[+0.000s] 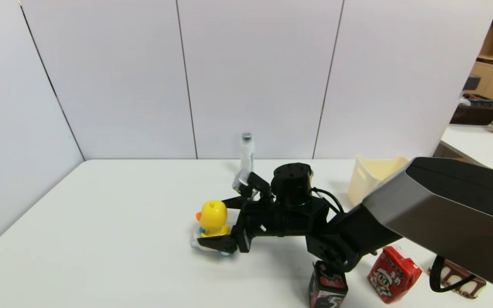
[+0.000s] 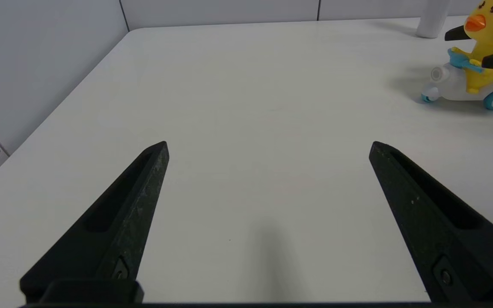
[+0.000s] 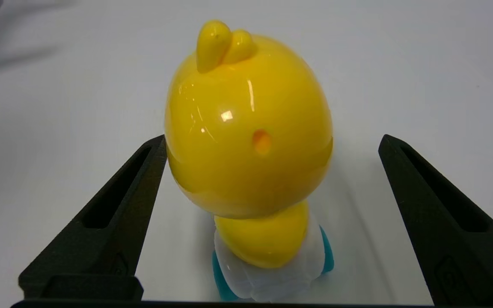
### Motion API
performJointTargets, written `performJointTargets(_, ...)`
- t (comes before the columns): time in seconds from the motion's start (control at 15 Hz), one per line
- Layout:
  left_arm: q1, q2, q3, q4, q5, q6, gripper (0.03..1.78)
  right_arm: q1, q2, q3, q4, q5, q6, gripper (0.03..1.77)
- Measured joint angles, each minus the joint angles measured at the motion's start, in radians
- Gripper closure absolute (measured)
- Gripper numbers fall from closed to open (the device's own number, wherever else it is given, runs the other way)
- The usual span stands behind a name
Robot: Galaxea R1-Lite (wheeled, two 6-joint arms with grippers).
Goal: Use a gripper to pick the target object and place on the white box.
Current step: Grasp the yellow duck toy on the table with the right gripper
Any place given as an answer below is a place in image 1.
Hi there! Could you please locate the grey device behind partition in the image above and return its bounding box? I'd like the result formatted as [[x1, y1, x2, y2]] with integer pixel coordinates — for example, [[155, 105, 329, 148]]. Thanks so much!
[[463, 74, 481, 91]]

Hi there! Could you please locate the white side table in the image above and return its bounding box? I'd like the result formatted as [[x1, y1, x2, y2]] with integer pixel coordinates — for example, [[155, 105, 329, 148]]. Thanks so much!
[[440, 107, 493, 174]]

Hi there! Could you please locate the red drink carton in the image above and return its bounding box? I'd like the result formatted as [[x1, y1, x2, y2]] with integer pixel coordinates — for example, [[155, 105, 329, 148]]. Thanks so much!
[[367, 246, 423, 304]]

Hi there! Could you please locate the black pink drink carton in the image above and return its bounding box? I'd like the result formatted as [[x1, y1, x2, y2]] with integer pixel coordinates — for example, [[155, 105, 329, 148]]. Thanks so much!
[[309, 261, 349, 308]]

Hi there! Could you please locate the black coiled arm cable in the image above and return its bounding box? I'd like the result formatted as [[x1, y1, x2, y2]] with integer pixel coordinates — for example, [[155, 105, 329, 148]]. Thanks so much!
[[429, 255, 478, 293]]

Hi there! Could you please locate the chocolate blueberry cake slice toy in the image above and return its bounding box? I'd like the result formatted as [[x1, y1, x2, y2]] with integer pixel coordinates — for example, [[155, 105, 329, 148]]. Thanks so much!
[[428, 259, 487, 299]]

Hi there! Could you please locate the cream white plastic box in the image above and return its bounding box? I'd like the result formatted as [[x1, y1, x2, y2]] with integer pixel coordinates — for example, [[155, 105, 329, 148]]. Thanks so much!
[[348, 154, 410, 207]]

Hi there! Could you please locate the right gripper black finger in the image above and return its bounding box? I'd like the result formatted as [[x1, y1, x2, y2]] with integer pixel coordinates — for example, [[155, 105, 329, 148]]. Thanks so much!
[[220, 195, 247, 210], [197, 234, 238, 254]]

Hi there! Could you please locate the white bottle grey cap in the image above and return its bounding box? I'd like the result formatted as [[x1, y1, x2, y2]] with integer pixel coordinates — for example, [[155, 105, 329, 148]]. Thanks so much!
[[240, 132, 255, 172]]

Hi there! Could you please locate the dark wicker basket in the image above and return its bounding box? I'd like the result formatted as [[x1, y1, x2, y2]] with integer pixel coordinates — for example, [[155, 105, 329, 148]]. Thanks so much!
[[450, 94, 493, 126]]

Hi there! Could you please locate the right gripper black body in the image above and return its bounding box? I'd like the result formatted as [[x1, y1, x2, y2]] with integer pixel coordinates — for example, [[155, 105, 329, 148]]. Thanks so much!
[[231, 202, 280, 254]]

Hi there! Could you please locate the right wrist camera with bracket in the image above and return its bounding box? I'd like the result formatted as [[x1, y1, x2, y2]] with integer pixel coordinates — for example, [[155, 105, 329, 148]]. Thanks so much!
[[232, 168, 273, 199]]

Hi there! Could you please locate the yellow duck scooter toy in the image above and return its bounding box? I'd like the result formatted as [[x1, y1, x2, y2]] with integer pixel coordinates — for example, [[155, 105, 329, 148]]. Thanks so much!
[[191, 200, 235, 256]]

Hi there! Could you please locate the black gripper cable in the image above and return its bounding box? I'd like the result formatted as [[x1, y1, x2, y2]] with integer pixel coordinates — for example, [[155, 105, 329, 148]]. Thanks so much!
[[313, 187, 345, 214]]

